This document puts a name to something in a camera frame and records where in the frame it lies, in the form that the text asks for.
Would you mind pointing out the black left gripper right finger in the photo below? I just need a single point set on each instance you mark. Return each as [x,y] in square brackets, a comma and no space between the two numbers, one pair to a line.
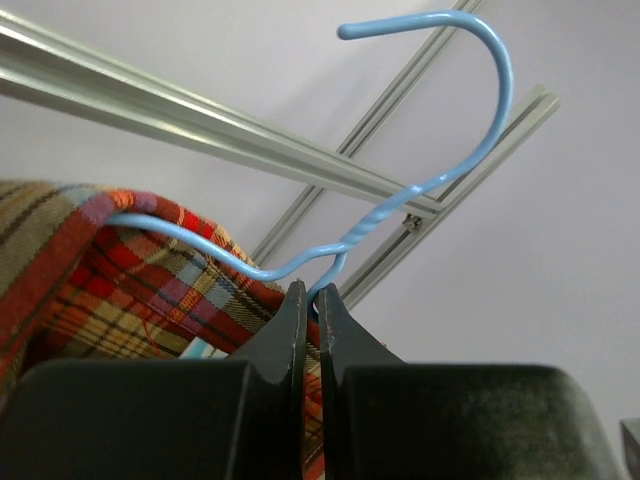
[384,418]

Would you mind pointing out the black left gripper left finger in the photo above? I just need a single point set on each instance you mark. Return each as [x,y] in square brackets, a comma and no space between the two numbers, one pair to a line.
[237,418]

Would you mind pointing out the light blue hanger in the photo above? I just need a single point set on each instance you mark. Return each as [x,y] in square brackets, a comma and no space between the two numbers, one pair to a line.
[339,250]

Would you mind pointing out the plaid shirt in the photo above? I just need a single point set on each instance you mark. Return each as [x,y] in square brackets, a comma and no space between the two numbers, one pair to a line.
[75,288]

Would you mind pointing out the aluminium hanging rail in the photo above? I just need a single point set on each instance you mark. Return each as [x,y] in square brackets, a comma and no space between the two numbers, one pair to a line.
[45,69]

